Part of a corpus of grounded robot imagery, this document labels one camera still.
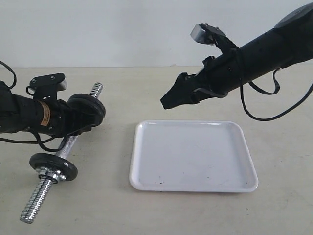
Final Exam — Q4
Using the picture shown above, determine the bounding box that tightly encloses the chrome star collar nut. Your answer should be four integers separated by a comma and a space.
36, 168, 67, 184

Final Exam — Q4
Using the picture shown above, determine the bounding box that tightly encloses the chrome threaded dumbbell bar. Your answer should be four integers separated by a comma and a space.
20, 82, 103, 224

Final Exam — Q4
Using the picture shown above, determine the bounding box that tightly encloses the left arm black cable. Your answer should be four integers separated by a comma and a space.
0, 61, 64, 152

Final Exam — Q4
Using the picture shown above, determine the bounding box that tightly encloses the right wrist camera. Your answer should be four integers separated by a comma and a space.
190, 23, 239, 54

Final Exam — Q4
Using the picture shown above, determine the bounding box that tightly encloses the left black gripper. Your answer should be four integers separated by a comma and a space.
47, 99, 97, 137

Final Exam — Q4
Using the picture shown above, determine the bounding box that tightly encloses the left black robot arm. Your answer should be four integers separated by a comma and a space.
0, 82, 106, 138

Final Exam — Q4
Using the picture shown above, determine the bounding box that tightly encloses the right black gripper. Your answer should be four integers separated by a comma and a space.
160, 55, 241, 110

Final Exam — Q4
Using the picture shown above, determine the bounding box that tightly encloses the black weight plate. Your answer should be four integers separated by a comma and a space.
29, 153, 78, 181
67, 94, 94, 124
84, 94, 106, 126

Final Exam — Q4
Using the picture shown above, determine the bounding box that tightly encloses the white plastic tray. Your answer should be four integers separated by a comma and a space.
129, 120, 259, 193

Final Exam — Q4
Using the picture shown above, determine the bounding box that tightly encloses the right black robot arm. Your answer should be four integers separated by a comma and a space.
160, 3, 313, 109

